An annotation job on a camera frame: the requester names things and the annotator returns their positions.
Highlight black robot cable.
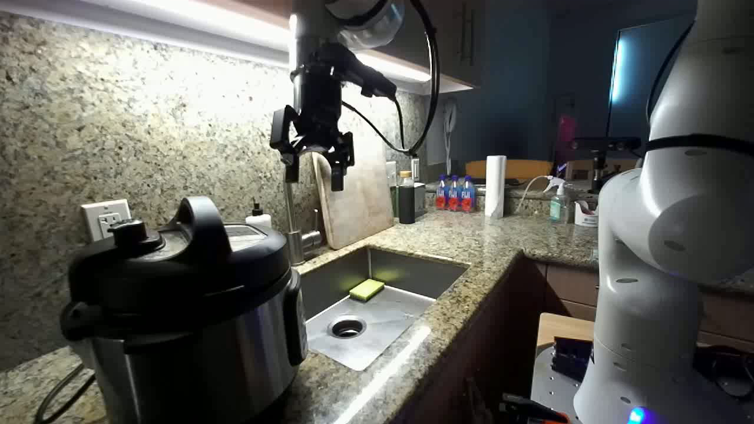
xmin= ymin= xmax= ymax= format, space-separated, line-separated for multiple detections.
xmin=340 ymin=0 xmax=444 ymax=157

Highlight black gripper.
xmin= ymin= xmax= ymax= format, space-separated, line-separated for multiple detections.
xmin=269 ymin=42 xmax=359 ymax=193

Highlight under-cabinet light strip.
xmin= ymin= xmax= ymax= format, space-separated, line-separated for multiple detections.
xmin=0 ymin=0 xmax=435 ymax=86

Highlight cardboard box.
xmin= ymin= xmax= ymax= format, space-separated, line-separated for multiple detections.
xmin=536 ymin=310 xmax=600 ymax=351

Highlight white soap bottle black cap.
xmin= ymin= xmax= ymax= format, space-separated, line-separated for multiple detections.
xmin=243 ymin=201 xmax=277 ymax=235

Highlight black cooker power cord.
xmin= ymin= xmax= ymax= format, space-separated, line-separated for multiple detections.
xmin=32 ymin=362 xmax=100 ymax=424

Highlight white mug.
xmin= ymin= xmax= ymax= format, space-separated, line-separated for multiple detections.
xmin=574 ymin=197 xmax=602 ymax=230

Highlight white paper towel roll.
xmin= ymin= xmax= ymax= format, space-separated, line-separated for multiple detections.
xmin=484 ymin=154 xmax=510 ymax=221

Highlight black rice cooker lid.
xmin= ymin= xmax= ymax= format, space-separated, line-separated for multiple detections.
xmin=65 ymin=196 xmax=298 ymax=338

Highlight stainless steel rice cooker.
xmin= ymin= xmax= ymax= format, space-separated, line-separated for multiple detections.
xmin=59 ymin=269 xmax=312 ymax=424

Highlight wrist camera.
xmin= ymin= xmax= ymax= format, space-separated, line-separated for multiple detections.
xmin=340 ymin=55 xmax=401 ymax=102

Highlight bright blue screen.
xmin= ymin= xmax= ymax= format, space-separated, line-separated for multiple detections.
xmin=607 ymin=34 xmax=641 ymax=110

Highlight white wall outlet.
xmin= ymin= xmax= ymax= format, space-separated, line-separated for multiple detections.
xmin=80 ymin=197 xmax=135 ymax=245

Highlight clear spray bottle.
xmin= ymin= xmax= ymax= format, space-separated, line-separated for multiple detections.
xmin=547 ymin=172 xmax=574 ymax=226

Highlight yellow sponge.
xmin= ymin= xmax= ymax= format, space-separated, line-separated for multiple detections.
xmin=348 ymin=276 xmax=388 ymax=305

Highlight stainless steel sink basin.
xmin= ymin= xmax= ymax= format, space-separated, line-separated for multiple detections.
xmin=296 ymin=243 xmax=472 ymax=375

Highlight dark soap dispenser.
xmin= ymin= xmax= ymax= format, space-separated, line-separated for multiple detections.
xmin=395 ymin=170 xmax=428 ymax=226

